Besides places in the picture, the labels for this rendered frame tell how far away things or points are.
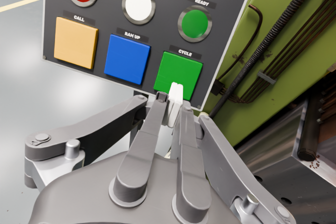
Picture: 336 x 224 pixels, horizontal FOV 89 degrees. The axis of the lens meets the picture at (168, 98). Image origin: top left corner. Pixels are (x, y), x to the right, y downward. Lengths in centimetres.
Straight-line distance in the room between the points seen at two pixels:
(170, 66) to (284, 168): 37
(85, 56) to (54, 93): 131
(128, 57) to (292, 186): 49
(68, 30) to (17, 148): 119
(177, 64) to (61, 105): 134
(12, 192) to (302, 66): 145
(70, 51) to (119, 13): 12
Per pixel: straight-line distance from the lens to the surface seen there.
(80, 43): 37
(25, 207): 134
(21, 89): 177
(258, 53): 55
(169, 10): 32
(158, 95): 16
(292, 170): 52
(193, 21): 32
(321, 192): 55
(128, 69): 33
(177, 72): 32
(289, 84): 60
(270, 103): 65
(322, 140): 52
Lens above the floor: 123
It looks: 50 degrees down
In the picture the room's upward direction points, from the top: 19 degrees clockwise
